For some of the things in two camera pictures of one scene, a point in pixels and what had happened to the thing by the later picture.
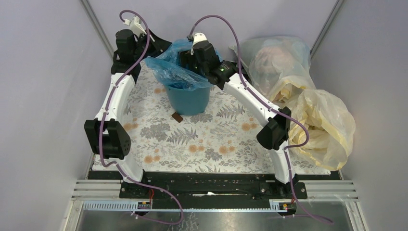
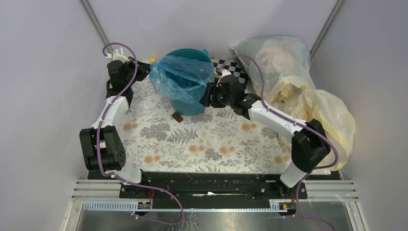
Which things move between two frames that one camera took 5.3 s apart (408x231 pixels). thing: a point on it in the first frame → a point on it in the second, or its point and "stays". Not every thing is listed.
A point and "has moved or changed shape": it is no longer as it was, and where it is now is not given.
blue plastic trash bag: (166, 66) has moved or changed shape
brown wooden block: (177, 117) stays
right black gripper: (185, 57) → (206, 98)
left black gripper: (158, 44) → (143, 69)
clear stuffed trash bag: (279, 67) stays
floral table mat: (224, 141) stays
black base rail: (213, 190) stays
